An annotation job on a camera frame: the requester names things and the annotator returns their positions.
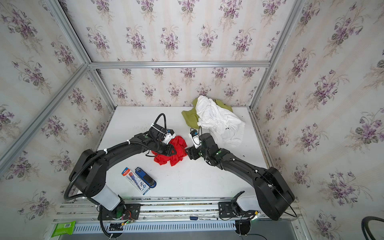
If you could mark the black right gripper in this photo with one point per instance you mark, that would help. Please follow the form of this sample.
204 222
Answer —
192 153

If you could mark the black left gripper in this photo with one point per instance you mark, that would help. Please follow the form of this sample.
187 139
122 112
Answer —
168 150

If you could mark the black round chair edge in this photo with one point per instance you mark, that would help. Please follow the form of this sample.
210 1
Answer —
372 228

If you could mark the red cloth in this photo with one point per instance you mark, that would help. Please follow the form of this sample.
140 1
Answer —
178 152

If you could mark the white cloth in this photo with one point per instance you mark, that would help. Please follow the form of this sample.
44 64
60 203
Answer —
224 126

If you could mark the white marker package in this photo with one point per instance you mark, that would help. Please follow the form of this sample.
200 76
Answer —
135 180

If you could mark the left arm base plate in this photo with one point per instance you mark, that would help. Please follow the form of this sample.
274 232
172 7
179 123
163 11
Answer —
121 212

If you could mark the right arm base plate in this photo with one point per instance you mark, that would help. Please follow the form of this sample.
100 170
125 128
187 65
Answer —
229 210

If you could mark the green cloth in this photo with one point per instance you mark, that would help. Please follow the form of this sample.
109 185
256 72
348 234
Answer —
191 117

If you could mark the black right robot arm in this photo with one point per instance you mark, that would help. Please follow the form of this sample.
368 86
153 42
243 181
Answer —
273 194

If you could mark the blue pen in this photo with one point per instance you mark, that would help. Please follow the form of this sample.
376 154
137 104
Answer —
195 218

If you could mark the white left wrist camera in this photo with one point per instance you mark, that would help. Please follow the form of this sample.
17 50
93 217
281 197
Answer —
162 134

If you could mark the blue stapler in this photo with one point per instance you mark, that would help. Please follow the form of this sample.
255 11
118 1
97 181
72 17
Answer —
146 178

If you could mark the white vented cable duct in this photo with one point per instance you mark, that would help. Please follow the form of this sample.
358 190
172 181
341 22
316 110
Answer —
170 227

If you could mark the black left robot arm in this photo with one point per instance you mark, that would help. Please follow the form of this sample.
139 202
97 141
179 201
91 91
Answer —
88 177

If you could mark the green wipes pack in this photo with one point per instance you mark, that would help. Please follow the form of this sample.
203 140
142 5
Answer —
64 229

